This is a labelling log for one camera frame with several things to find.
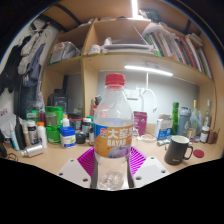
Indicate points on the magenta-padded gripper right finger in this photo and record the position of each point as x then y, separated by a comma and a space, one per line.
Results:
150, 170

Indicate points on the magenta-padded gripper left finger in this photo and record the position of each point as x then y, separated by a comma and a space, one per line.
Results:
71, 170

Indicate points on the clear red-capped drink bottle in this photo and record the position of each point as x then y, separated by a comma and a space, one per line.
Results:
113, 133

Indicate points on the black mug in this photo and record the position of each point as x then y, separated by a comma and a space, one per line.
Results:
176, 151

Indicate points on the blue-lidded white jar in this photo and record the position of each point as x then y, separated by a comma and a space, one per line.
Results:
68, 138

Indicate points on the small white bowl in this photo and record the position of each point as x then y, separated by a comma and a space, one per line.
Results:
148, 137

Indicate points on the green plastic tub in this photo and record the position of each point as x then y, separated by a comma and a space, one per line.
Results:
53, 135

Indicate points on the silver metal can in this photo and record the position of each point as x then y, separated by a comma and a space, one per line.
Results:
32, 150

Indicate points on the white and blue carton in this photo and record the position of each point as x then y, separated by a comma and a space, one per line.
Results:
163, 128

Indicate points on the white bottle with orange cap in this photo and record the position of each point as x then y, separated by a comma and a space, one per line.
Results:
42, 136

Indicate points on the pink pouch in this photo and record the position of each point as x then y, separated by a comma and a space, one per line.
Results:
140, 123

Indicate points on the flat round red coaster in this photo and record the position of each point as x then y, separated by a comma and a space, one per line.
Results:
198, 154

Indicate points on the green-lidded clear jar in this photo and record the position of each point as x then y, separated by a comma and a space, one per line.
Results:
54, 116

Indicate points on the green glass bottle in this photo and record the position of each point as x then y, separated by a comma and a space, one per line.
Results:
175, 118

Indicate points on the grey tumbler bottle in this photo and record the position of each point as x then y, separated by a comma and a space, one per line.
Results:
184, 121

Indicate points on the slim black bottle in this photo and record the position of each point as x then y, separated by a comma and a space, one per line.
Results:
20, 133

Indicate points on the brown jar with white lid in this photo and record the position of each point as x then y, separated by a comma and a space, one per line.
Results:
204, 135

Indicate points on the white tube with blue cap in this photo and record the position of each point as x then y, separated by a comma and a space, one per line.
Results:
14, 138

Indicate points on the black box appliance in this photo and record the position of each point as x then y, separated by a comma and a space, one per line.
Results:
58, 100

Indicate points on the yellow-capped bottle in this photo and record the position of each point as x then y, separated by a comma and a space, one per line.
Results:
195, 113

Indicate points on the clear glass bottle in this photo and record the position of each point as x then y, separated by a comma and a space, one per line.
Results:
207, 116

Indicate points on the blue hanging garment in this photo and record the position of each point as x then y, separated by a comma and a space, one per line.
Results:
33, 80

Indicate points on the under-shelf light bar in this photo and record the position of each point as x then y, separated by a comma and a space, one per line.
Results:
148, 70

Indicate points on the wooden shelf unit with books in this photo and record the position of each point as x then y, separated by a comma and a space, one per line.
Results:
110, 61

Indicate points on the grey-white hanging garment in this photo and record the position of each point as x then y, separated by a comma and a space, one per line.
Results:
31, 50

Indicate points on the overhead light bar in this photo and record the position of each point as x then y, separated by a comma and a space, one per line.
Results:
134, 8

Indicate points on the white wall power outlet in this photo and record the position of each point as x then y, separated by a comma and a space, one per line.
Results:
132, 94

